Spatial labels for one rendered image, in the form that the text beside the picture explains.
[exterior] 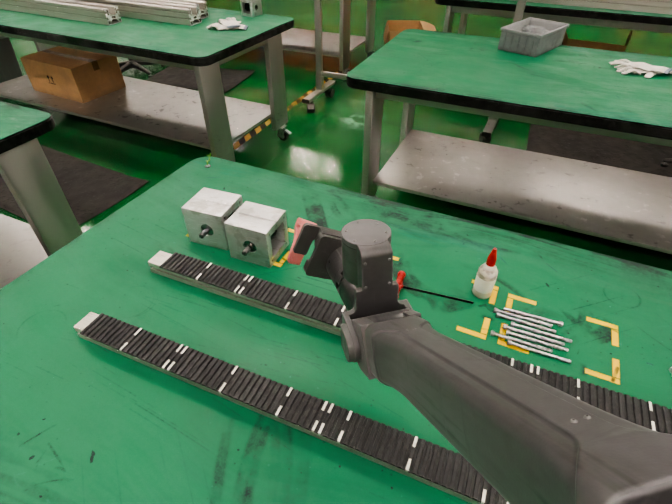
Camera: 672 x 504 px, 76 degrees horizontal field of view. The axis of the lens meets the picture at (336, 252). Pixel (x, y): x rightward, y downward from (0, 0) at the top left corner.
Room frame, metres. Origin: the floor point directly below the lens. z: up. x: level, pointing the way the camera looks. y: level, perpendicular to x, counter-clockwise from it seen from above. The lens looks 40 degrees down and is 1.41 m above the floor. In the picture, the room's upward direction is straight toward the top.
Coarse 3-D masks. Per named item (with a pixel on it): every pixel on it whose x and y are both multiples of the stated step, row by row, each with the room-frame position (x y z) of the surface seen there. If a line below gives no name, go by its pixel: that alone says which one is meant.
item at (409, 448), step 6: (408, 438) 0.29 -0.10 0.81; (414, 438) 0.29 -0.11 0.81; (408, 444) 0.28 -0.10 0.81; (414, 444) 0.28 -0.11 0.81; (402, 450) 0.28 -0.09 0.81; (408, 450) 0.28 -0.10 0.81; (414, 450) 0.28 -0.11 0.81; (402, 456) 0.27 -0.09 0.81; (408, 456) 0.27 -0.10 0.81; (414, 456) 0.27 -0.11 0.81; (402, 462) 0.26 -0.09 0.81; (408, 462) 0.26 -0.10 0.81; (402, 468) 0.25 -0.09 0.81; (408, 468) 0.25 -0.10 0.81
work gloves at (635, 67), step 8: (216, 24) 2.73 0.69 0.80; (224, 24) 2.73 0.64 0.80; (232, 24) 2.70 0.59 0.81; (616, 64) 2.03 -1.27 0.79; (624, 64) 1.98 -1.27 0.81; (632, 64) 1.99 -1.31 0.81; (640, 64) 1.98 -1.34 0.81; (648, 64) 1.99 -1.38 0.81; (624, 72) 1.94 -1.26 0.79; (632, 72) 1.96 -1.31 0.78; (640, 72) 1.93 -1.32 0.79; (648, 72) 1.93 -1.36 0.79; (656, 72) 1.93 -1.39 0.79; (664, 72) 1.90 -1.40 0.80
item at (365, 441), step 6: (366, 420) 0.32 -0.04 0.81; (372, 420) 0.32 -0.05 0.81; (366, 426) 0.31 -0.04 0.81; (372, 426) 0.31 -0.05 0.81; (378, 426) 0.31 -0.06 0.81; (366, 432) 0.30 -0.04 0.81; (372, 432) 0.30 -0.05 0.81; (360, 438) 0.29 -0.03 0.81; (366, 438) 0.29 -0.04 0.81; (372, 438) 0.29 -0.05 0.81; (360, 444) 0.28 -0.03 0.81; (366, 444) 0.28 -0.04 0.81; (360, 450) 0.28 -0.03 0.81; (366, 450) 0.28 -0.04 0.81
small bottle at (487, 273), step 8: (496, 248) 0.61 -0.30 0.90; (488, 256) 0.61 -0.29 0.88; (496, 256) 0.61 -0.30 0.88; (488, 264) 0.61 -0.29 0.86; (480, 272) 0.61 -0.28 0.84; (488, 272) 0.60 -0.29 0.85; (496, 272) 0.60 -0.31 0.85; (480, 280) 0.60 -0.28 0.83; (488, 280) 0.59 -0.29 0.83; (480, 288) 0.60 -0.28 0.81; (488, 288) 0.59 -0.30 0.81; (480, 296) 0.60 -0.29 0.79; (488, 296) 0.60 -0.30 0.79
